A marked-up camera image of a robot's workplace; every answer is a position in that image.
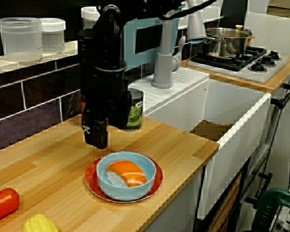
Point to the dark flat panel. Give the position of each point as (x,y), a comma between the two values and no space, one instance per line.
(233,12)

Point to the white toy sink unit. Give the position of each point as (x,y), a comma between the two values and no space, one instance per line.
(232,157)

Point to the grey toy faucet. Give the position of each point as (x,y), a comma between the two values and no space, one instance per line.
(163,72)

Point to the clear plastic container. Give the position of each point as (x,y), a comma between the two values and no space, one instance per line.
(20,41)

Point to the orange carrot toy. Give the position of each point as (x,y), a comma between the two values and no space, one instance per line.
(2,205)

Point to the light blue bowl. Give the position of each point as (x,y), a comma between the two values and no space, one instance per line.
(125,193)

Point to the salmon sushi toy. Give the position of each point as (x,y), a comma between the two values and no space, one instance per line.
(125,171)

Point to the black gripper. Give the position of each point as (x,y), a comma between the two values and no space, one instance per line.
(101,91)

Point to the black stove knob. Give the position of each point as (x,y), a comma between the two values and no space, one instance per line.
(265,61)
(273,55)
(257,68)

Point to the white lidded storage jar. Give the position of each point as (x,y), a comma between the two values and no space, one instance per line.
(89,17)

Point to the grey toy stove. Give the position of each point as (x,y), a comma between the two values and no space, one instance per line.
(256,75)

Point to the green toy can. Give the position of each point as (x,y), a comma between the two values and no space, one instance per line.
(137,113)

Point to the green clamp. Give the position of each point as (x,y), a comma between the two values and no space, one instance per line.
(273,205)

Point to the black burner grate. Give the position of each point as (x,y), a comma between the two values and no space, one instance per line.
(232,62)

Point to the yellow corn toy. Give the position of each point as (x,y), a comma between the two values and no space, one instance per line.
(39,223)

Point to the steel pot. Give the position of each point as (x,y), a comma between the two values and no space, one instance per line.
(227,46)

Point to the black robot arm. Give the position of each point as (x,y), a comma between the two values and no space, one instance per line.
(104,36)

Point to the red plate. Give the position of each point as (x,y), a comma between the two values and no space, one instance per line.
(90,178)

